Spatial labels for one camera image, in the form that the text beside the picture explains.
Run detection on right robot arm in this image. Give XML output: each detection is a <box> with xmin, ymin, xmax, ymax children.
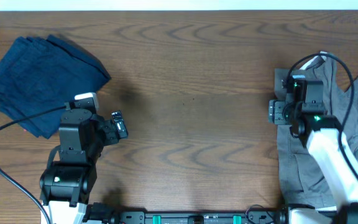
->
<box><xmin>268</xmin><ymin>100</ymin><xmax>358</xmax><ymax>223</ymax></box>

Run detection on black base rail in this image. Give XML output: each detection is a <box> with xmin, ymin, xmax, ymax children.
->
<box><xmin>82</xmin><ymin>203</ymin><xmax>289</xmax><ymax>224</ymax></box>

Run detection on grey shorts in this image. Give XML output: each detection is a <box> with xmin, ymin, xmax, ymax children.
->
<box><xmin>277</xmin><ymin>55</ymin><xmax>358</xmax><ymax>208</ymax></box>

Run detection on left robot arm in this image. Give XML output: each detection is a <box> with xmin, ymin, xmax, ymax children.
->
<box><xmin>40</xmin><ymin>109</ymin><xmax>128</xmax><ymax>223</ymax></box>

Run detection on folded navy blue garment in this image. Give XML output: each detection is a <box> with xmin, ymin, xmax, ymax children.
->
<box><xmin>0</xmin><ymin>35</ymin><xmax>111</xmax><ymax>139</ymax></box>

